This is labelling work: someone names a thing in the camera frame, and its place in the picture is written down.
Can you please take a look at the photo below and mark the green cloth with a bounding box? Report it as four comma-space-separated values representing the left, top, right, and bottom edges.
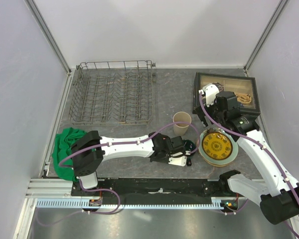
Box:
52, 127, 87, 182

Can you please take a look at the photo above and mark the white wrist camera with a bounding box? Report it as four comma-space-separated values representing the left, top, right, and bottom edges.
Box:
168, 156, 191, 167
199, 83, 220, 107

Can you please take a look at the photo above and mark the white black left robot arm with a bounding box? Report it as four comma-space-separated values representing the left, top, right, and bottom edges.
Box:
71, 130, 190, 196

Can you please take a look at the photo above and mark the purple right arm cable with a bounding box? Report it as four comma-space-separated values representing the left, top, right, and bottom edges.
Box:
198, 91, 299, 237

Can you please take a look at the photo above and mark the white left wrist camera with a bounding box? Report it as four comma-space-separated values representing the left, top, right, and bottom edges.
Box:
168, 156, 191, 167

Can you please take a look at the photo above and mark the slotted cable duct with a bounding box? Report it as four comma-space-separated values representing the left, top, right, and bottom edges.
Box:
36, 198, 234, 210

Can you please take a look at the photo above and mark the dark teal mug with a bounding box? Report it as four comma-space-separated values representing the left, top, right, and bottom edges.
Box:
183, 139, 196, 167

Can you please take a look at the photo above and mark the grey wire dish rack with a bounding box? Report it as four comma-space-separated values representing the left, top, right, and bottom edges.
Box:
68, 60, 156, 126

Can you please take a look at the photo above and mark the yellow patterned plate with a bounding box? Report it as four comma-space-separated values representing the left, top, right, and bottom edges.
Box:
202, 132, 233, 161

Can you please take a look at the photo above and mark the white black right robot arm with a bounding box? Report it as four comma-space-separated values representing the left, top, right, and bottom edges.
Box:
194, 84, 299, 225

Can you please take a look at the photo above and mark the beige cup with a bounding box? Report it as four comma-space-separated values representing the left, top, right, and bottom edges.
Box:
172, 112, 192, 136

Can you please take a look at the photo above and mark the black glass-lid display box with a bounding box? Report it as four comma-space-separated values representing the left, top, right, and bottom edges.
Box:
192, 72, 261, 117

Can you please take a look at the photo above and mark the green flower plate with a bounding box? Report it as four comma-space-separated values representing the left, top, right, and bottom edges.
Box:
198, 128, 239, 167

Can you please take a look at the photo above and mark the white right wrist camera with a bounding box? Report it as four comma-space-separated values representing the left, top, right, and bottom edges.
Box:
199, 83, 220, 107

